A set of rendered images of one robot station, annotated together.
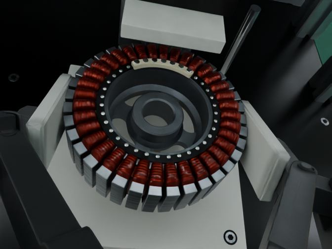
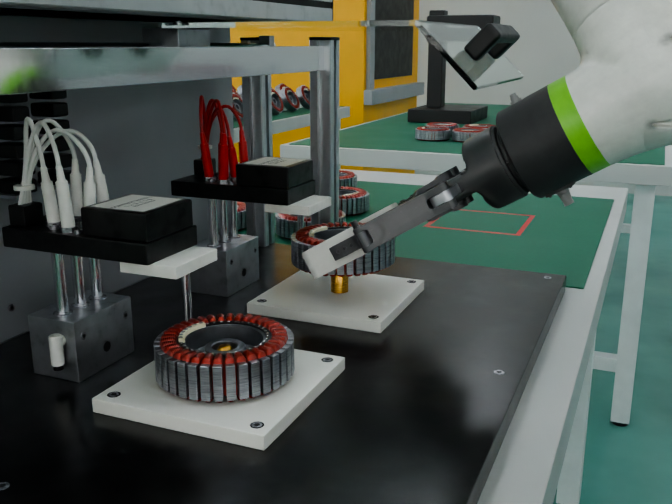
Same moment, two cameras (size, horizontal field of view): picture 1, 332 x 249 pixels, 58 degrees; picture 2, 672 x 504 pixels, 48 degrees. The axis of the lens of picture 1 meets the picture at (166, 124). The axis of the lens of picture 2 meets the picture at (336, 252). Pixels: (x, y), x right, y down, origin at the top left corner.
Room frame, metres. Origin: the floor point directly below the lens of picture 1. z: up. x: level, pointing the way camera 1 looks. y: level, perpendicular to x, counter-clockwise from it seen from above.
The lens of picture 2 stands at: (-0.37, 0.64, 1.04)
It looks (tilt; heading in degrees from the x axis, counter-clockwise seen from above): 15 degrees down; 308
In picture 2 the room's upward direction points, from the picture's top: straight up
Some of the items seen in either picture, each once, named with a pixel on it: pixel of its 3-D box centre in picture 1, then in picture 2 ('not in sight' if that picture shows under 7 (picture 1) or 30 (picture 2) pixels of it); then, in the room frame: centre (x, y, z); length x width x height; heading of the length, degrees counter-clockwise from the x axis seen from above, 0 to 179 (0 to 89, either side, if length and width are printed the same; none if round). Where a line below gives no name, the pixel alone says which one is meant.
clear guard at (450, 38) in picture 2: not in sight; (354, 52); (0.13, -0.05, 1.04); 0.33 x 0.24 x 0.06; 15
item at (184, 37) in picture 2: not in sight; (177, 41); (0.27, 0.08, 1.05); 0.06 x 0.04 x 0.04; 105
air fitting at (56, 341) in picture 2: not in sight; (57, 352); (0.17, 0.32, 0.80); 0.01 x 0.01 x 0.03; 15
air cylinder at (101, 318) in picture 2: not in sight; (83, 333); (0.19, 0.28, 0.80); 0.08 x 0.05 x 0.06; 105
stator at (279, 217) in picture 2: not in sight; (310, 222); (0.38, -0.27, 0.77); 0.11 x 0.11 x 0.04
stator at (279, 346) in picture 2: not in sight; (225, 354); (0.05, 0.24, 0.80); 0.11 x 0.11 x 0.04
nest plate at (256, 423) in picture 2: not in sight; (226, 382); (0.05, 0.24, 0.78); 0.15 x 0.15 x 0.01; 15
